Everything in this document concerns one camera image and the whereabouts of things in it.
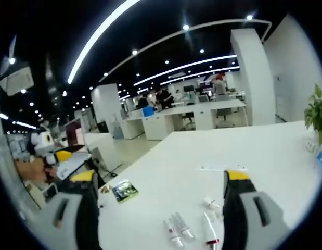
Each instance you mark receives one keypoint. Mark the small white bottles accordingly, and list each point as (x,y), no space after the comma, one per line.
(311,145)

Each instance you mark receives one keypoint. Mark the small gold wrapped item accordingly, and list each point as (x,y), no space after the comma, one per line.
(106,188)

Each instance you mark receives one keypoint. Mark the small white skincare jar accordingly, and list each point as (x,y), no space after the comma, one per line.
(211,203)

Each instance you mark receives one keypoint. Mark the dark computer monitor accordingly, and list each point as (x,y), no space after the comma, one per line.
(188,88)

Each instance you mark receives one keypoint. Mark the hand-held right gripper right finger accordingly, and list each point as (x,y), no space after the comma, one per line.
(244,208)

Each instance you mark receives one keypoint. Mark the white low cabinet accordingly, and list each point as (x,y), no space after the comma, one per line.
(99,145)

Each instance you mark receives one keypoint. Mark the green potted plant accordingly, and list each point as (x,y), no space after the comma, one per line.
(316,109)

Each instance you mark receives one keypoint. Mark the grey office chair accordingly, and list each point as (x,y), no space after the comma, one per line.
(223,106)

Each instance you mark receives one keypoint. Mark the ceiling air conditioner unit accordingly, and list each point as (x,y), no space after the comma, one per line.
(16,79)

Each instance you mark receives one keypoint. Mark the white skincare tube red label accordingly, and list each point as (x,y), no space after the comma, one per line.
(173,233)

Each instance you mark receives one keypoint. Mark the white skincare tube red cap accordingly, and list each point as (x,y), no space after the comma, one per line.
(210,229)

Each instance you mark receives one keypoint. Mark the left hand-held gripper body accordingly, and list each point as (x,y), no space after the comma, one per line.
(42,142)

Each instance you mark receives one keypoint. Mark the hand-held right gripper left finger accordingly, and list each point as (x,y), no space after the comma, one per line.
(72,216)

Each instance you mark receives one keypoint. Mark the row of white office desks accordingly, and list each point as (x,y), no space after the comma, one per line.
(184,117)

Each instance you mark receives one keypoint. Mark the blue box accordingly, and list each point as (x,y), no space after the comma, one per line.
(148,111)

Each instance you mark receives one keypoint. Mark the person's left hand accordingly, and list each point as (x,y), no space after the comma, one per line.
(33,169)

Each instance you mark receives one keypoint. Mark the green printed packet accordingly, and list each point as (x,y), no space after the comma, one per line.
(125,191)

